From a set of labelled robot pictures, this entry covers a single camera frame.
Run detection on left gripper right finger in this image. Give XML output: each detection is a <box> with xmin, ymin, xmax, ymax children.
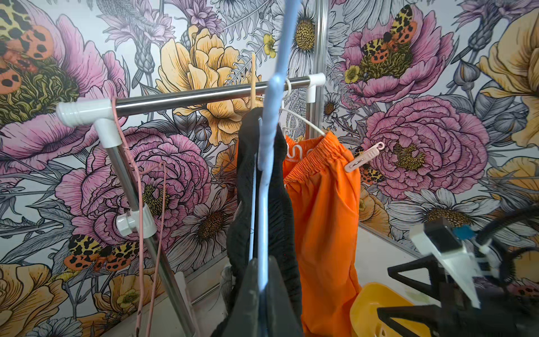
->
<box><xmin>266</xmin><ymin>256</ymin><xmax>303</xmax><ymax>337</ymax></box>

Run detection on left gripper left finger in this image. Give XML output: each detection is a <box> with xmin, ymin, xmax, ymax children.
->
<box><xmin>221</xmin><ymin>258</ymin><xmax>261</xmax><ymax>337</ymax></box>

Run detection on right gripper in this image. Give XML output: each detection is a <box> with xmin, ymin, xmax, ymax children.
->
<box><xmin>376</xmin><ymin>254</ymin><xmax>485</xmax><ymax>337</ymax></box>

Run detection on black shorts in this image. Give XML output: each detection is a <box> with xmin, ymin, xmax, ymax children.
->
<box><xmin>223</xmin><ymin>108</ymin><xmax>302</xmax><ymax>322</ymax></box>

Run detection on pink hanger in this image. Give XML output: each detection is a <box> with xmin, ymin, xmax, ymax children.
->
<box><xmin>111</xmin><ymin>98</ymin><xmax>166</xmax><ymax>336</ymax></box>

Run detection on blue hanger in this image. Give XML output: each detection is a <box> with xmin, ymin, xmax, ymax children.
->
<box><xmin>255</xmin><ymin>1</ymin><xmax>301</xmax><ymax>295</ymax></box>

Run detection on yellow clothespin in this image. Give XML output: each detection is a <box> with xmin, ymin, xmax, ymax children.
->
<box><xmin>250</xmin><ymin>52</ymin><xmax>258</xmax><ymax>110</ymax></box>

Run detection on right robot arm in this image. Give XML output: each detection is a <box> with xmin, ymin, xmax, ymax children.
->
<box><xmin>377</xmin><ymin>205</ymin><xmax>538</xmax><ymax>336</ymax></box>

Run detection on orange shorts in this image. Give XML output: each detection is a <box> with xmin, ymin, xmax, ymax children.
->
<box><xmin>283</xmin><ymin>133</ymin><xmax>361</xmax><ymax>336</ymax></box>

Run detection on white hanger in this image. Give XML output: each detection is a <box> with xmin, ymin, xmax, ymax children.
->
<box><xmin>281</xmin><ymin>78</ymin><xmax>326</xmax><ymax>138</ymax></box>

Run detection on yellow plastic tray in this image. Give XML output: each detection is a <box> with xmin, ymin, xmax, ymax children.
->
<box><xmin>349</xmin><ymin>281</ymin><xmax>432</xmax><ymax>337</ymax></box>

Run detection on clothes rack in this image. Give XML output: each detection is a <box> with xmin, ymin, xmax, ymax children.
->
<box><xmin>55</xmin><ymin>0</ymin><xmax>330</xmax><ymax>337</ymax></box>

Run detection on pink clothespin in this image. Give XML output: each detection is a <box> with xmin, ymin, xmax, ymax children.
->
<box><xmin>345</xmin><ymin>142</ymin><xmax>385</xmax><ymax>173</ymax></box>

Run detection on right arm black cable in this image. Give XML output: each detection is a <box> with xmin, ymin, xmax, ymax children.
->
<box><xmin>475</xmin><ymin>206</ymin><xmax>539</xmax><ymax>287</ymax></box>

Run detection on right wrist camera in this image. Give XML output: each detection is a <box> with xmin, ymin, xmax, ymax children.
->
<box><xmin>409</xmin><ymin>218</ymin><xmax>500</xmax><ymax>309</ymax></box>

